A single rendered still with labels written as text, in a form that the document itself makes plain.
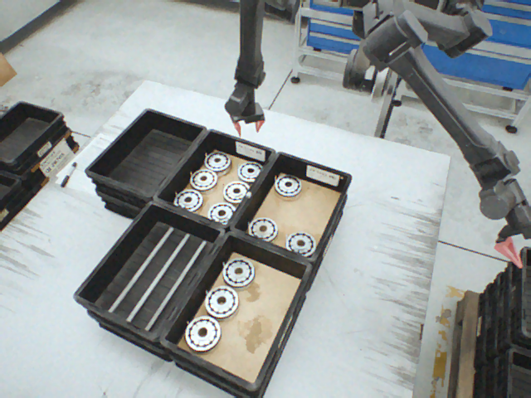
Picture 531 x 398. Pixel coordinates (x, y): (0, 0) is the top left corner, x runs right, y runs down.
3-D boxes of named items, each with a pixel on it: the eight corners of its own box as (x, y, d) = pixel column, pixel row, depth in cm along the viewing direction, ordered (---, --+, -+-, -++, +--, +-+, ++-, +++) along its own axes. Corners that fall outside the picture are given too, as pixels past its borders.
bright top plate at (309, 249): (294, 227, 140) (295, 226, 140) (321, 240, 137) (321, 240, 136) (280, 249, 135) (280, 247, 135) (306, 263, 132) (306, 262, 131)
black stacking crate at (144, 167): (153, 128, 178) (147, 108, 169) (211, 148, 170) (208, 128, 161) (94, 192, 156) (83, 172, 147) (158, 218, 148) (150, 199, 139)
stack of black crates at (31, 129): (54, 157, 260) (19, 99, 224) (93, 169, 253) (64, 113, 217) (8, 202, 238) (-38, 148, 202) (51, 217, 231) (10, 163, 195)
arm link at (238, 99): (267, 70, 119) (241, 57, 120) (252, 92, 113) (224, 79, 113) (259, 99, 129) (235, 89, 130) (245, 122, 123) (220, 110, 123)
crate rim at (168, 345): (227, 233, 133) (227, 229, 131) (313, 267, 125) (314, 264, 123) (158, 344, 111) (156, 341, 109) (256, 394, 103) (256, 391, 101)
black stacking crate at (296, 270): (230, 249, 140) (227, 230, 131) (309, 282, 133) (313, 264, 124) (166, 355, 119) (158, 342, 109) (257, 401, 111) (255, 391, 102)
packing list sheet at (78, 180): (96, 132, 193) (96, 131, 192) (138, 144, 187) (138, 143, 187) (51, 181, 174) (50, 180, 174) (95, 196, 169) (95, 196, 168)
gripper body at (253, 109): (265, 118, 133) (264, 99, 127) (235, 125, 131) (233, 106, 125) (258, 106, 137) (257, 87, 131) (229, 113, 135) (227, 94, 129)
